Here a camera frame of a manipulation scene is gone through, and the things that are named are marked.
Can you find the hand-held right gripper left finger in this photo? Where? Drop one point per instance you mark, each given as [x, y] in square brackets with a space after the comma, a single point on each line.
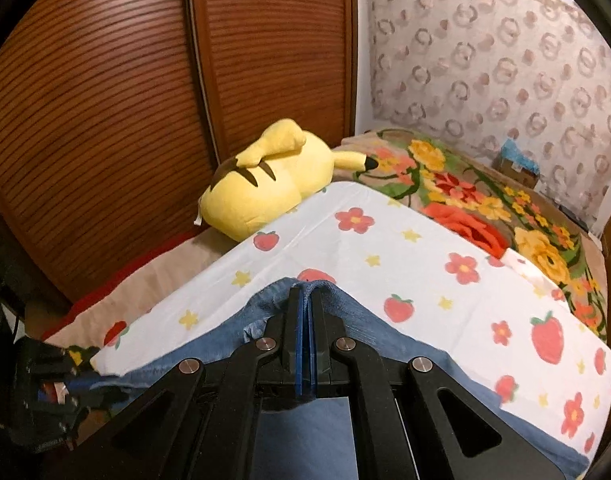
[298, 340]

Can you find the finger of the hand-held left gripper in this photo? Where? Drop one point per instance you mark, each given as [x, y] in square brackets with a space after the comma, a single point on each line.
[100, 397]

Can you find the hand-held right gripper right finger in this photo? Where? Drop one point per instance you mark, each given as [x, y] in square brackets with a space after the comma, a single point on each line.
[313, 345]

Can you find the blue denim pants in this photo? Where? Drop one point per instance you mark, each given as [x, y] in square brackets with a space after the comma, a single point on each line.
[220, 332]

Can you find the red cloth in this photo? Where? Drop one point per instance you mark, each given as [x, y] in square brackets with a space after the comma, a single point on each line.
[93, 300]

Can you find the strawberry print white bedsheet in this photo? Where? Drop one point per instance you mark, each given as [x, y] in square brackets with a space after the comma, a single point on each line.
[385, 250]

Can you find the beige bedding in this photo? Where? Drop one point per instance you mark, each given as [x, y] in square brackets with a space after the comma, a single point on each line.
[150, 280]

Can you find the yellow plush toy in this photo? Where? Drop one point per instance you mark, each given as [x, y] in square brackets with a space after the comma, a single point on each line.
[265, 195]

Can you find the floral print blanket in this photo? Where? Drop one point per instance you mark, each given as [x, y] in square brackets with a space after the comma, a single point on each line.
[485, 200]

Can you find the small cardboard box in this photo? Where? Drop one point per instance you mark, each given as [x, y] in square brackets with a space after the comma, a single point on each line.
[518, 175]

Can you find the blue cloth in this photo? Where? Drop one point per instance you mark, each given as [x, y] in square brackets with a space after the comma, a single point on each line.
[520, 152]

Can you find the brown louvered wardrobe door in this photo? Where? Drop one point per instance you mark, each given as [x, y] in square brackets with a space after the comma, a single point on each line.
[280, 35]
[95, 110]

